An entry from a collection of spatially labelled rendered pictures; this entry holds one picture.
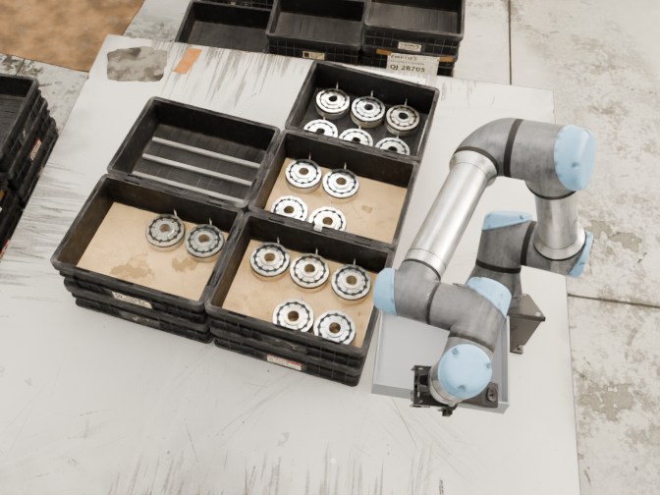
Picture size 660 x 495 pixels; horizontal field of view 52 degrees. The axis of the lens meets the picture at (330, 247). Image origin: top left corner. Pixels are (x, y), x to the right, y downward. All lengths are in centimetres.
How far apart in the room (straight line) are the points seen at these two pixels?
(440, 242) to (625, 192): 219
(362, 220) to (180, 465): 79
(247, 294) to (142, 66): 105
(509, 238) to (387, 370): 49
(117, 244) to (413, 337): 84
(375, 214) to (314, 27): 140
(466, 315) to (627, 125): 260
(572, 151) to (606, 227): 187
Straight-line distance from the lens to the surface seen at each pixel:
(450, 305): 109
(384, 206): 190
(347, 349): 156
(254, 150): 201
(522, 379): 187
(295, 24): 313
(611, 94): 371
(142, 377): 182
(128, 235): 188
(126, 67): 249
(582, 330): 283
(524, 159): 131
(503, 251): 170
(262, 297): 173
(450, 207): 122
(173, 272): 179
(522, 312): 172
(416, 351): 145
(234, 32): 326
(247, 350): 178
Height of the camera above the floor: 235
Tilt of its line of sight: 57 degrees down
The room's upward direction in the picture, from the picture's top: 5 degrees clockwise
